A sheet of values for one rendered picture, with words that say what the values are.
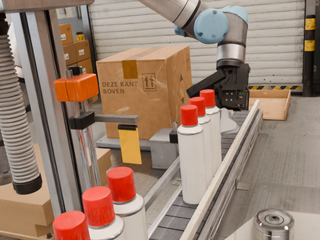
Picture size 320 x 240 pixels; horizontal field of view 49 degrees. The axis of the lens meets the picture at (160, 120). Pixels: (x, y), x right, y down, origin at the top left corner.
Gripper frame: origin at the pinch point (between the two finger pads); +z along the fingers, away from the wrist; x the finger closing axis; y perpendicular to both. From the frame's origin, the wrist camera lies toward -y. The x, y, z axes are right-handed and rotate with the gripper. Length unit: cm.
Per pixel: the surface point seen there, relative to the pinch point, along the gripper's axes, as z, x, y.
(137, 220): 17, -47, 3
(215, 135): 0.4, -10.8, 2.6
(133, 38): -184, 338, -221
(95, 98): -93, 337, -270
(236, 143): 0.2, 3.9, 4.6
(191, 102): -4.6, -21.0, -0.3
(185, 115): -0.9, -25.8, 0.5
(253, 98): -29, 71, -2
